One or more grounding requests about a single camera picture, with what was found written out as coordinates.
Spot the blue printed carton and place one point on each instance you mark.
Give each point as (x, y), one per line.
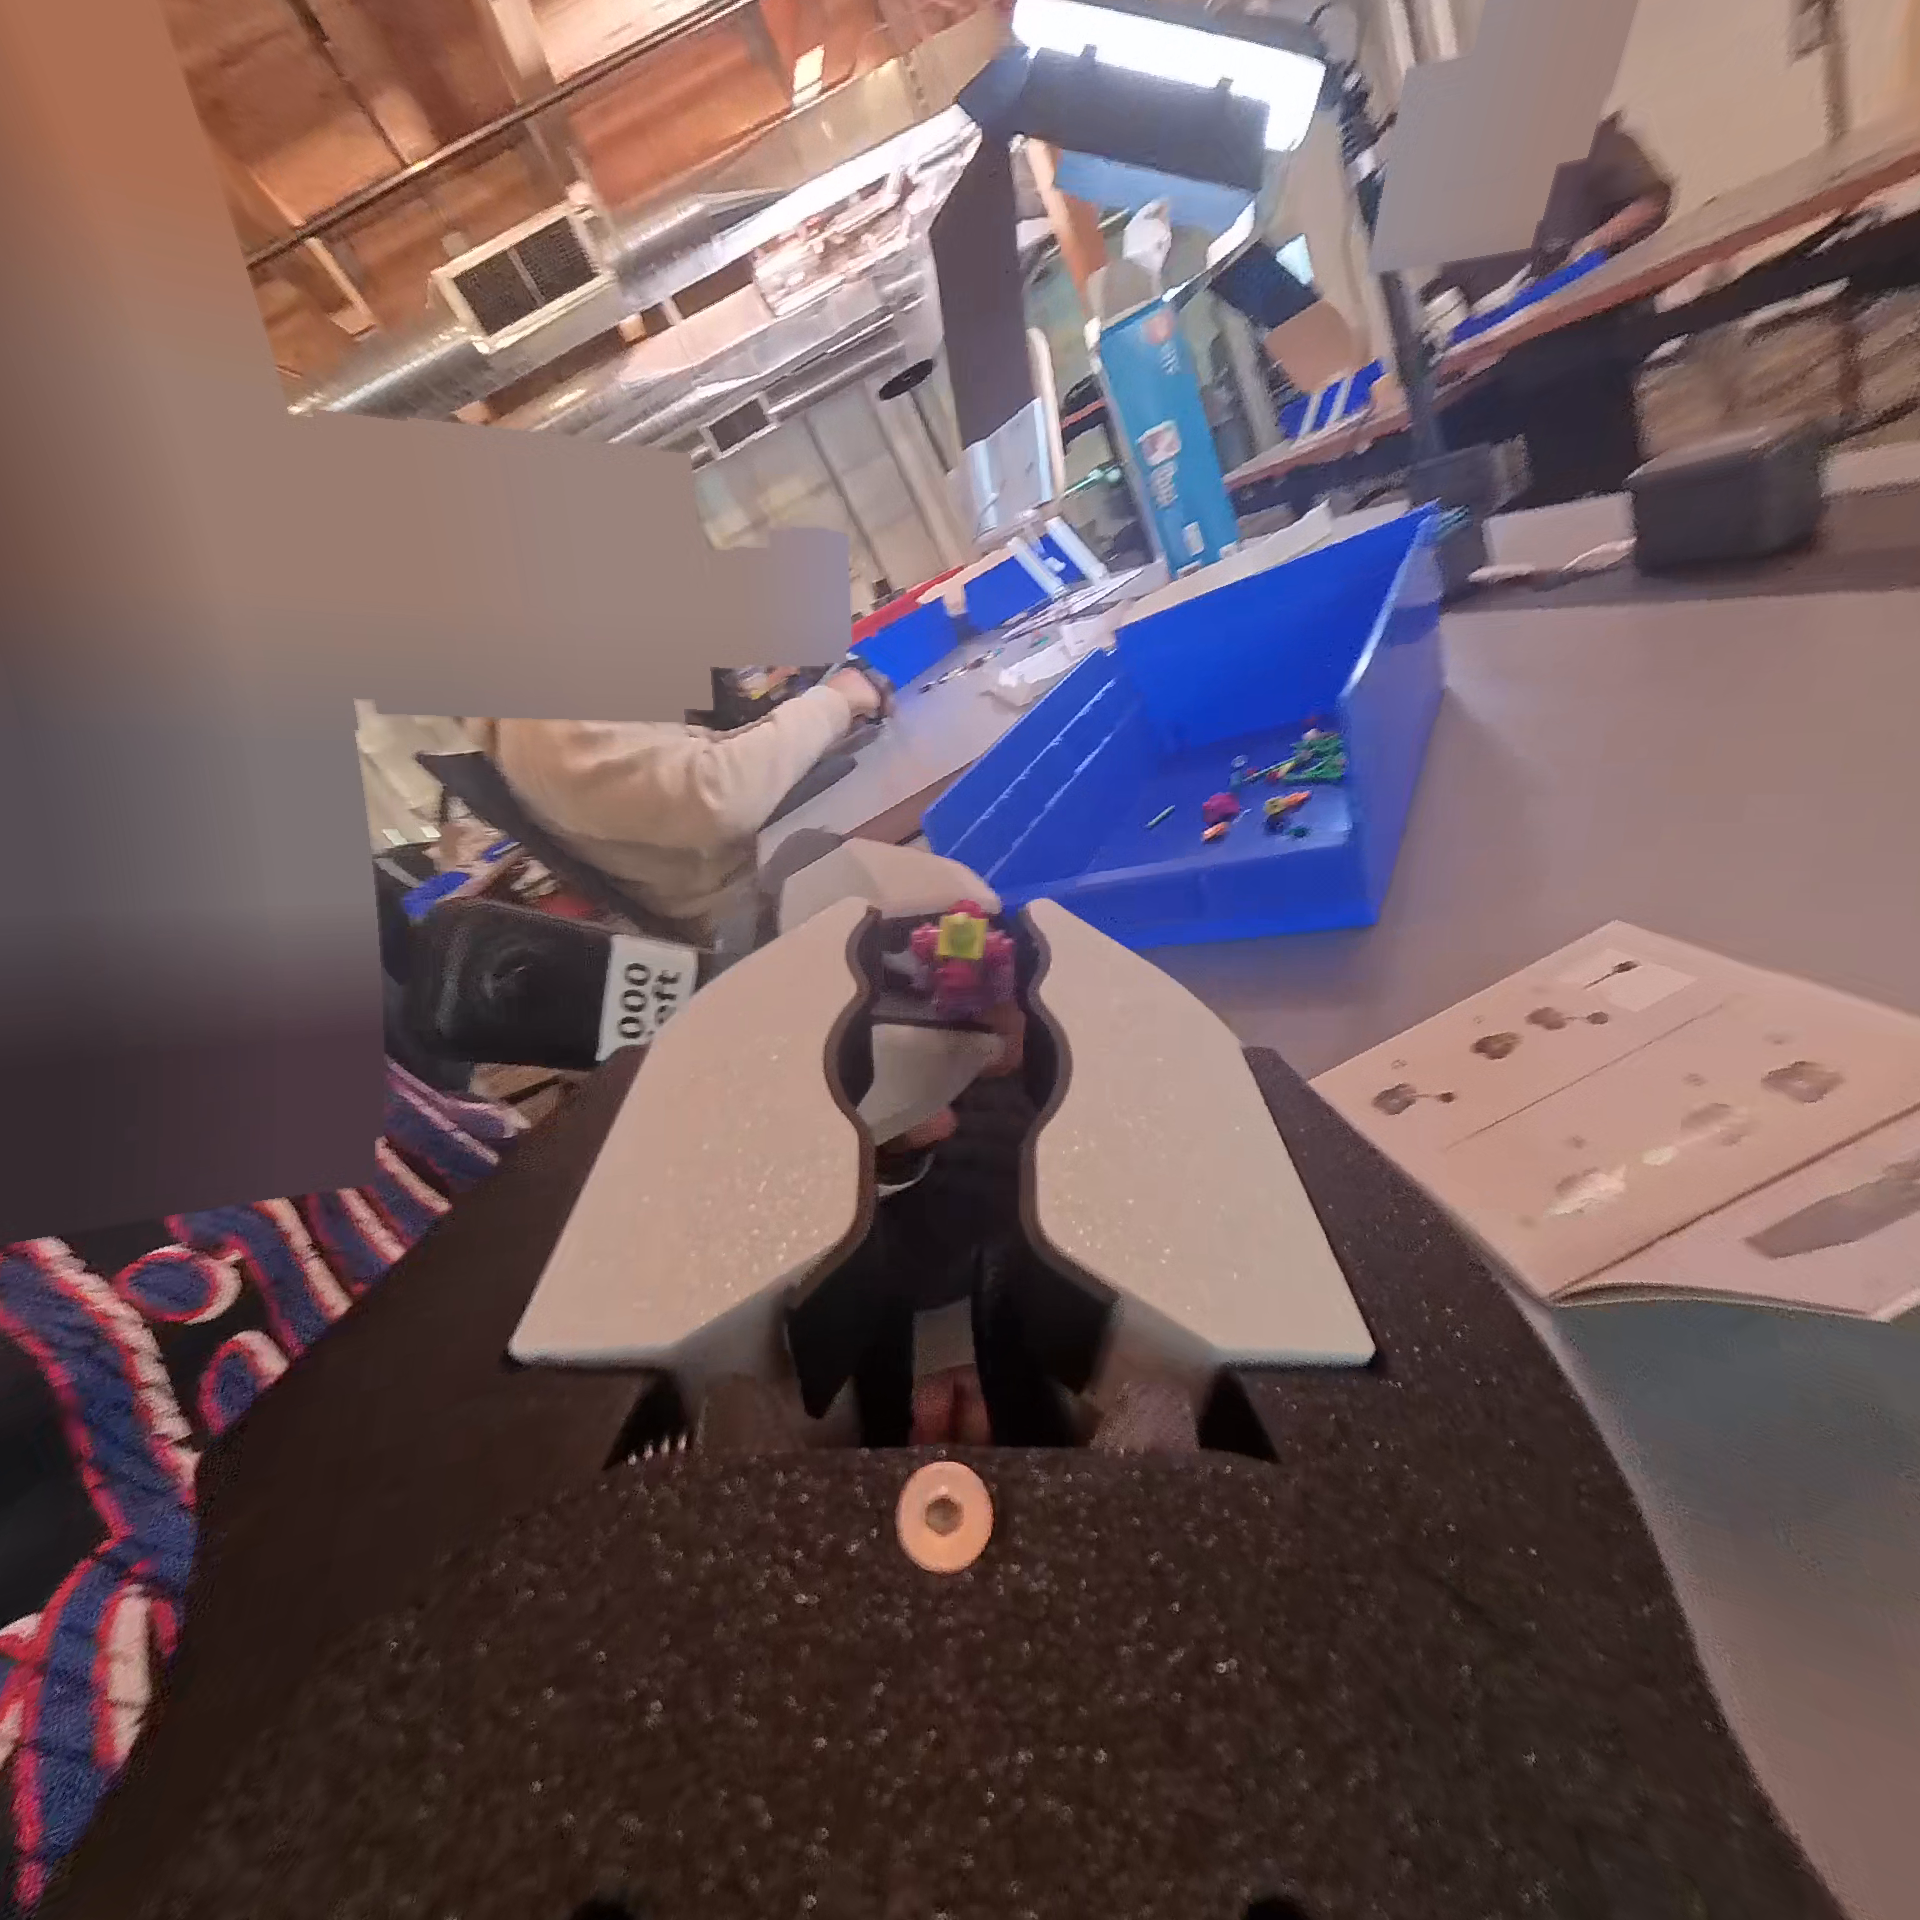
(1165, 420)

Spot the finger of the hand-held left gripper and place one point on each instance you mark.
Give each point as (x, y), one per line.
(886, 880)
(911, 1086)

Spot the person's dark clothing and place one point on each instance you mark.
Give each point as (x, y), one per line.
(151, 1410)

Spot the small red flower brick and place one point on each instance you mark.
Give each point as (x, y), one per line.
(924, 967)
(1001, 959)

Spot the white instruction booklet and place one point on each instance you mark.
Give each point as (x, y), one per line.
(1681, 1110)

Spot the small blue plastic bin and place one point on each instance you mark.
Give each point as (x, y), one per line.
(961, 616)

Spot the dark charger block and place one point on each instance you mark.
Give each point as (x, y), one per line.
(1470, 534)

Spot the pile of small toy bricks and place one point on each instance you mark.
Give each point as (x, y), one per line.
(1277, 781)

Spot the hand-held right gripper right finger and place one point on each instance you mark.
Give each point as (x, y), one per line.
(1200, 1200)

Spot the small lime flower brick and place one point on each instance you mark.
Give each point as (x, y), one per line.
(961, 937)

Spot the black light stand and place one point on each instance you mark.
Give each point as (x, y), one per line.
(1396, 271)

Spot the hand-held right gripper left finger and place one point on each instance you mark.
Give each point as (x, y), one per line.
(677, 1200)

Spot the bright studio light panel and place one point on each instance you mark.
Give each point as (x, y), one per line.
(1156, 91)

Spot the grey desk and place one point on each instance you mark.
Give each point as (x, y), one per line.
(1681, 781)

